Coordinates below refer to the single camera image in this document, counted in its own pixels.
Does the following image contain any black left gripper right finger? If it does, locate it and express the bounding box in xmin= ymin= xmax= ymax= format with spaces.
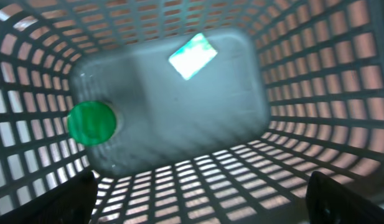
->
xmin=306 ymin=171 xmax=384 ymax=224

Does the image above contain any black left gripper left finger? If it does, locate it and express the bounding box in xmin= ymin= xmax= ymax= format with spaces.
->
xmin=0 ymin=171 xmax=98 ymax=224

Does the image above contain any teal tissue pack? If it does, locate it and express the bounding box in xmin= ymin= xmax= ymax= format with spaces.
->
xmin=168 ymin=33 xmax=218 ymax=80

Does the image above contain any green capped bottle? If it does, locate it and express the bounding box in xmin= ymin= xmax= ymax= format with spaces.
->
xmin=67 ymin=100 xmax=124 ymax=146

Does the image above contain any grey plastic mesh basket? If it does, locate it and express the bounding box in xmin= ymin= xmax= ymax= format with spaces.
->
xmin=0 ymin=0 xmax=384 ymax=223

